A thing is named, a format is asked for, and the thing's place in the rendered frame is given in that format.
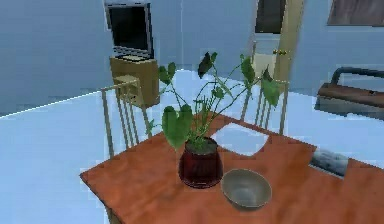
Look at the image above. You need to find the green plant in red pot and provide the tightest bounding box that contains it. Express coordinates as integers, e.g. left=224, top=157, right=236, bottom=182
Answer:
left=146, top=50, right=282, bottom=190

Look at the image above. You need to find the black television set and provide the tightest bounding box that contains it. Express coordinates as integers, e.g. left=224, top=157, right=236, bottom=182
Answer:
left=103, top=0, right=155, bottom=62

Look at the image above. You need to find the tan wooden cabinet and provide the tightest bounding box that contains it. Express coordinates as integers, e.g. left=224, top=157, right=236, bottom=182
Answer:
left=109, top=55, right=161, bottom=109

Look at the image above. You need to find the framed wall picture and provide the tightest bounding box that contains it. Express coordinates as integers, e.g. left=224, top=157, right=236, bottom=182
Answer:
left=326, top=0, right=384, bottom=28

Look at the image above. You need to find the tan slatted chair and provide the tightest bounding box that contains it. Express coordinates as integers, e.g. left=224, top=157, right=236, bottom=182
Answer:
left=239, top=78, right=290, bottom=136
left=99, top=78, right=154, bottom=159

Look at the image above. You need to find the orange wooden table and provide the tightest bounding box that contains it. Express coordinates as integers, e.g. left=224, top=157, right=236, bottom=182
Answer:
left=79, top=113, right=384, bottom=224

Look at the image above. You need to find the cream room door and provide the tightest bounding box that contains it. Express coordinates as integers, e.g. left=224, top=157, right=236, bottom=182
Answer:
left=250, top=0, right=305, bottom=88

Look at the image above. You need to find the brown bench with black frame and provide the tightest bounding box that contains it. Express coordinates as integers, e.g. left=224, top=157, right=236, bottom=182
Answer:
left=313, top=66, right=384, bottom=121

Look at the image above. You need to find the grey bowl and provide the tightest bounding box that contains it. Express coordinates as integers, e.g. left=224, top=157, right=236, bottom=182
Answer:
left=220, top=168, right=273, bottom=211

